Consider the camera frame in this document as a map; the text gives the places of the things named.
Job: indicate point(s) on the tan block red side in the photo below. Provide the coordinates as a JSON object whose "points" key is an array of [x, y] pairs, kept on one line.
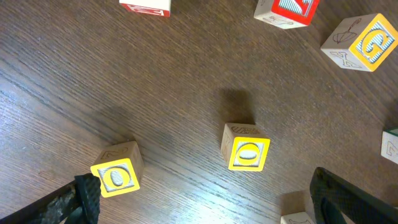
{"points": [[152, 7]]}

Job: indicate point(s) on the yellow O block upper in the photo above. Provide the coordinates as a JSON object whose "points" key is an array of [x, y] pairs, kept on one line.
{"points": [[244, 147]]}

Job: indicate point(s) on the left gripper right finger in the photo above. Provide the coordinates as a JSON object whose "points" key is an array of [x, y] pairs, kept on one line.
{"points": [[335, 198]]}

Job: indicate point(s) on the yellow G letter block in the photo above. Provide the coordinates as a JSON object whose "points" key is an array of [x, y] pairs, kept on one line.
{"points": [[361, 42]]}

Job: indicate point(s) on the yellow o block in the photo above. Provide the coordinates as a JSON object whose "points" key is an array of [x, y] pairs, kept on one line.
{"points": [[120, 169], [244, 147]]}

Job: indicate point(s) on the yellow O block lower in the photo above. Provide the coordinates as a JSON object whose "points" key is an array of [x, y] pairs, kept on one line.
{"points": [[120, 169]]}

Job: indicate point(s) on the blue double block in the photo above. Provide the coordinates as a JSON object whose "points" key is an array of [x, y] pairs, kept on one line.
{"points": [[296, 218]]}

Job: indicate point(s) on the red letter block far left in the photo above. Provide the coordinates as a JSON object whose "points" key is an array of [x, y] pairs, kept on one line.
{"points": [[286, 14]]}

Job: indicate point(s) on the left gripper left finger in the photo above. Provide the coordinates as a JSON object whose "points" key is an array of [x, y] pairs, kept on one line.
{"points": [[76, 202]]}

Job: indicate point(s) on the green L letter block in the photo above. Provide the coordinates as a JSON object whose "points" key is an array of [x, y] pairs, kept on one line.
{"points": [[389, 145]]}

